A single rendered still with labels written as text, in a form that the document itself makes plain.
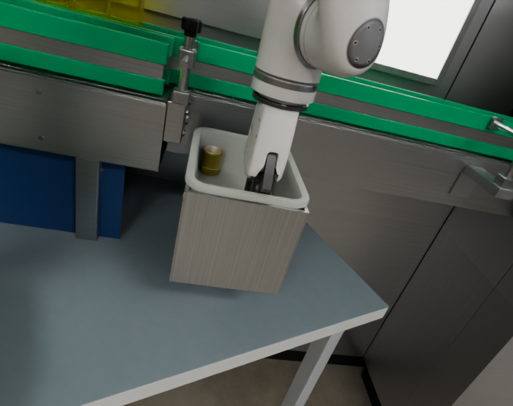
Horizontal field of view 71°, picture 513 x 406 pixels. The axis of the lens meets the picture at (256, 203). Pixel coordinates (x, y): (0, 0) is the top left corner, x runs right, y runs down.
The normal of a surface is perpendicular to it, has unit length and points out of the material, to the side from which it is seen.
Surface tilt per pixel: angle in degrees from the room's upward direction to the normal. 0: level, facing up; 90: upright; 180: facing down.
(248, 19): 90
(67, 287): 0
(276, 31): 93
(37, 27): 90
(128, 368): 0
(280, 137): 85
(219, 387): 0
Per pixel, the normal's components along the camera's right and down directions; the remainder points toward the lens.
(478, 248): -0.97, -0.17
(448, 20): 0.08, 0.52
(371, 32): 0.53, 0.51
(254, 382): 0.24, -0.84
